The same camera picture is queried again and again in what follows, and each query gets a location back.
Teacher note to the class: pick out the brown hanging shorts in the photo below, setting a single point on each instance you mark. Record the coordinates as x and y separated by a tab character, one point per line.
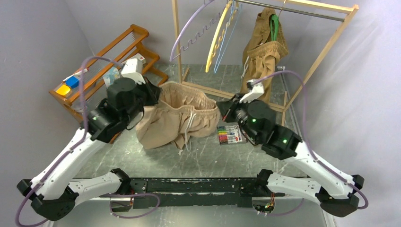
262	55

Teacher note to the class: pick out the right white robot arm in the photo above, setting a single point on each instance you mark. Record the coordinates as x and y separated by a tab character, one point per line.
333	190

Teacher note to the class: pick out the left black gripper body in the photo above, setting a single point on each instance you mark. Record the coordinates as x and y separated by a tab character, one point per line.
145	96

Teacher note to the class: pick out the green hanger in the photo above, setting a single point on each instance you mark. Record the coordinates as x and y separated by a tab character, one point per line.
274	27

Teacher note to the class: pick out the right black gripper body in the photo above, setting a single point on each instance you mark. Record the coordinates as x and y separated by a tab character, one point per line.
237	111

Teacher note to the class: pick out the blue wire hanger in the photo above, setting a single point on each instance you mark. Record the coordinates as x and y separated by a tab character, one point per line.
227	37

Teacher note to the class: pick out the yellow hanger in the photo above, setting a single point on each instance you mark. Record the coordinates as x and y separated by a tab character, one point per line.
223	24

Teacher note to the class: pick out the yellow sponge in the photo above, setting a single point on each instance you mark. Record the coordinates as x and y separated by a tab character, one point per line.
63	90

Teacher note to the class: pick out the coloured marker set pack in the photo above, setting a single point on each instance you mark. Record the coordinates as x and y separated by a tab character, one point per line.
230	134

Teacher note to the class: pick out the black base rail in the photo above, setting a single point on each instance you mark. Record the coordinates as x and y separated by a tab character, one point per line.
186	192

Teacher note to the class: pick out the orange wooden shelf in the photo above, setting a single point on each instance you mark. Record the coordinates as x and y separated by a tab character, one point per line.
94	78

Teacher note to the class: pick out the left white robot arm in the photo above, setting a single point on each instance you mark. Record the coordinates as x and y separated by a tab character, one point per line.
52	193

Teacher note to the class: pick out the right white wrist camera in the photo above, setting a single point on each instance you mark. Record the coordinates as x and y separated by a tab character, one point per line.
255	90

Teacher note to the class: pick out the white green box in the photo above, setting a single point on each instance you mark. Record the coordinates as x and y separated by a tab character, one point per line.
141	58

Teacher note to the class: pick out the beige shorts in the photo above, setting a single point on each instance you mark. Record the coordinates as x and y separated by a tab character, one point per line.
182	112

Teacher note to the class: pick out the white marker pen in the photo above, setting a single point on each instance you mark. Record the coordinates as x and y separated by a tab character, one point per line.
76	75

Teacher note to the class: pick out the blue item blister pack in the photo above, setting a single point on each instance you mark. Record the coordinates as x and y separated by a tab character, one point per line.
111	76

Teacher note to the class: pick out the blue sponge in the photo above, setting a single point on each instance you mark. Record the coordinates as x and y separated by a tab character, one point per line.
72	82

